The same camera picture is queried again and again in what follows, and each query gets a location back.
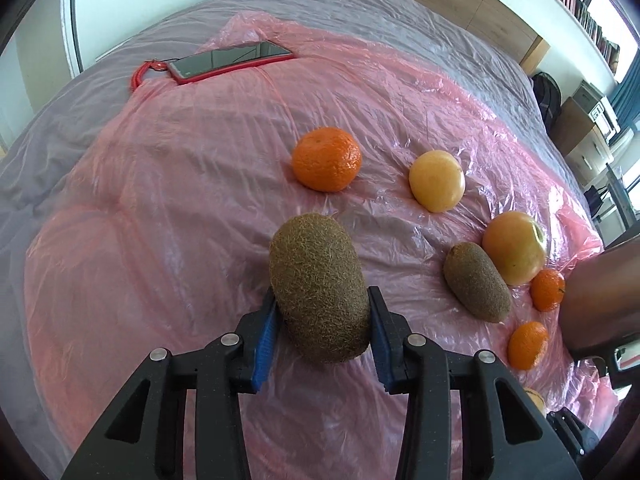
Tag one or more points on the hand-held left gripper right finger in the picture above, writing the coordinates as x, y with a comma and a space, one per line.
381, 355

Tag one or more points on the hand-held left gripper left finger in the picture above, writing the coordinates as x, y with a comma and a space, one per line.
265, 347

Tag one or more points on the brown fuzzy kiwi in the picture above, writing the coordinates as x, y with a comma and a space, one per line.
320, 290
477, 282

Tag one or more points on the small orange mandarin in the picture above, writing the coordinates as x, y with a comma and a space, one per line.
547, 290
527, 346

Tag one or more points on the pale yellow round fruit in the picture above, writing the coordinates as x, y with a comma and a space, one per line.
436, 180

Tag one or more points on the large orange mandarin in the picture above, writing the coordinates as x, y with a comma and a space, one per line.
326, 159

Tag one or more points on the person's right forearm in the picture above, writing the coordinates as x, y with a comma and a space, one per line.
600, 300

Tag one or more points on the pink plastic sheet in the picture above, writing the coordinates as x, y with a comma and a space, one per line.
200, 200

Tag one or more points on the yellow-red apple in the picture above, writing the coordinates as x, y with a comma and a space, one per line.
515, 247

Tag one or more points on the smartphone in red case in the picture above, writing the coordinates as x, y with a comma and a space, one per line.
230, 60

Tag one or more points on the wooden drawer cabinet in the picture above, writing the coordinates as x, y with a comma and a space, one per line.
582, 145

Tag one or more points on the black backpack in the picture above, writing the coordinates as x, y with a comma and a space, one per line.
546, 102

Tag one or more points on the white printer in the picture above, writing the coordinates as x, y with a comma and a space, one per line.
597, 107

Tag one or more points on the grey bedspread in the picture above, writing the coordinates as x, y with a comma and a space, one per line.
125, 45

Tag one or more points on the teal curtain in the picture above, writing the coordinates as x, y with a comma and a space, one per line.
627, 95

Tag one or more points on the white wardrobe door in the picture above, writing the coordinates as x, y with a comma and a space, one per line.
175, 5

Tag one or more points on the row of books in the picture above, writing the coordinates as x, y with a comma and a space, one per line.
575, 5

